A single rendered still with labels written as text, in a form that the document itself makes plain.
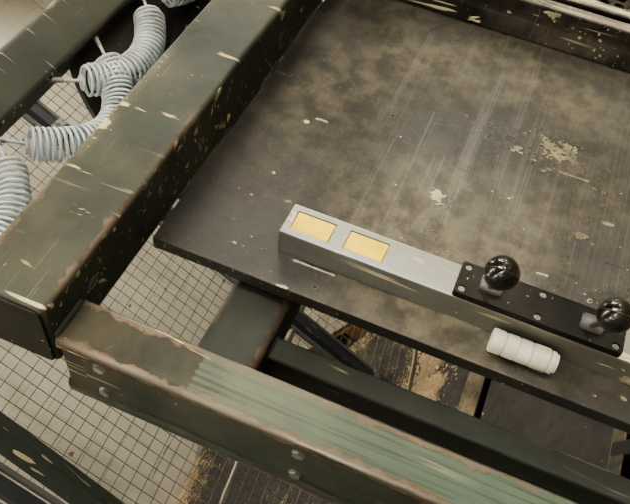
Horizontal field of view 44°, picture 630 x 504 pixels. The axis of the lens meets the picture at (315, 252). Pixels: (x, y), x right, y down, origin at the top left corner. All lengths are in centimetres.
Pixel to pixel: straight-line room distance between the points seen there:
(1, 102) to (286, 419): 90
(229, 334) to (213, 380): 14
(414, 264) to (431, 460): 25
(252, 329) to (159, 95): 32
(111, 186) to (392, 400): 41
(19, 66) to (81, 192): 66
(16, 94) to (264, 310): 73
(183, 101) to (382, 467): 52
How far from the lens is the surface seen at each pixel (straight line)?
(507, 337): 92
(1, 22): 782
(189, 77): 105
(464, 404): 222
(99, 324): 86
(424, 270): 93
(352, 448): 79
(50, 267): 85
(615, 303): 83
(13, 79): 153
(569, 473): 96
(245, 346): 94
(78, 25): 165
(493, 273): 81
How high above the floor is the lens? 191
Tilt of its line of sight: 15 degrees down
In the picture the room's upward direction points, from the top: 50 degrees counter-clockwise
